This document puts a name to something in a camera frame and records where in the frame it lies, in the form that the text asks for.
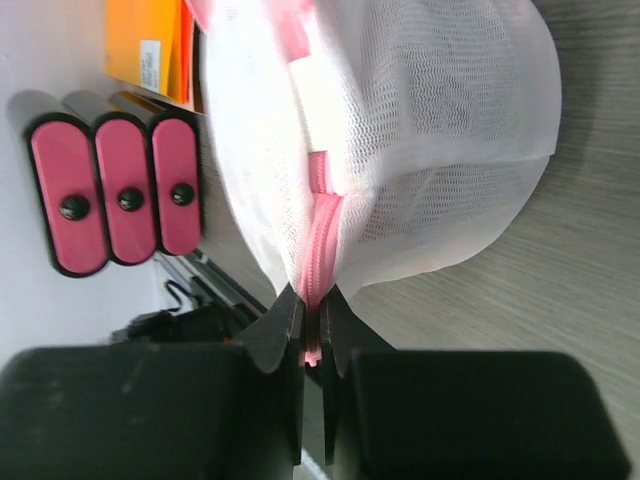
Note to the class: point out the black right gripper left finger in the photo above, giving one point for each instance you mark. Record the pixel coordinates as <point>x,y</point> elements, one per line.
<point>144,410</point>

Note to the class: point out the white mesh laundry bag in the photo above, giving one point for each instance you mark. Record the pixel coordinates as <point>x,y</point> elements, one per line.
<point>360,142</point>

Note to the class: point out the black case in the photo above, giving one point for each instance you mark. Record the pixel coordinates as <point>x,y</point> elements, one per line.
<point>117,179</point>

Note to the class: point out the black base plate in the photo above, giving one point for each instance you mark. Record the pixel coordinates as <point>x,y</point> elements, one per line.
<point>203,304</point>

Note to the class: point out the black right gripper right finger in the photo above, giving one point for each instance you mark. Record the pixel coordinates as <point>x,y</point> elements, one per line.
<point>447,414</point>

